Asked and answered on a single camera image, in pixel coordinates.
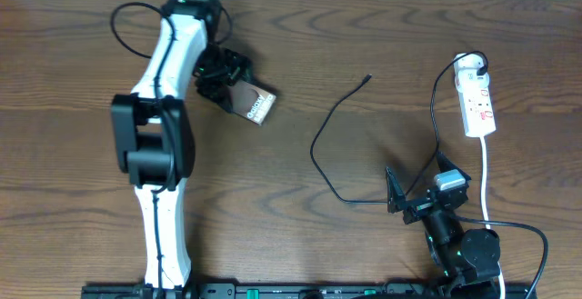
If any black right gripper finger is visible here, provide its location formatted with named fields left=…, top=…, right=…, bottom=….
left=386, top=167, right=406, bottom=214
left=436, top=151, right=471, bottom=182

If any black USB charging cable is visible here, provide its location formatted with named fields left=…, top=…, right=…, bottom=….
left=309, top=50, right=490, bottom=205

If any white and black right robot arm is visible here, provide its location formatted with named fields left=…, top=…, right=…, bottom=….
left=386, top=153, right=500, bottom=298

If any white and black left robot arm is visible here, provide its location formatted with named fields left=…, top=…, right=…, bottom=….
left=111, top=0, right=256, bottom=298

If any white power strip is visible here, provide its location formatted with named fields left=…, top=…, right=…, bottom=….
left=454, top=53, right=497, bottom=138

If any white power strip cord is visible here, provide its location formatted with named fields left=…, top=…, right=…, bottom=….
left=478, top=135, right=507, bottom=299

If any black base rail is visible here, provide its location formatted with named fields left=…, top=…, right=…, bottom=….
left=81, top=281, right=533, bottom=299

